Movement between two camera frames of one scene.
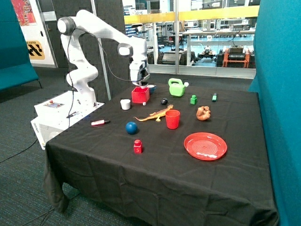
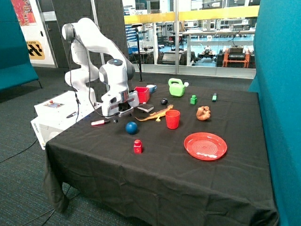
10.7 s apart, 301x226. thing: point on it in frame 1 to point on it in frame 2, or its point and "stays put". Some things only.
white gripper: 138,71 to 120,103
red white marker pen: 99,122 stays put
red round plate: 205,146 stays put
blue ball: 131,127 stays put
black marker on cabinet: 72,115 stays put
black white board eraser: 141,84 to 146,108
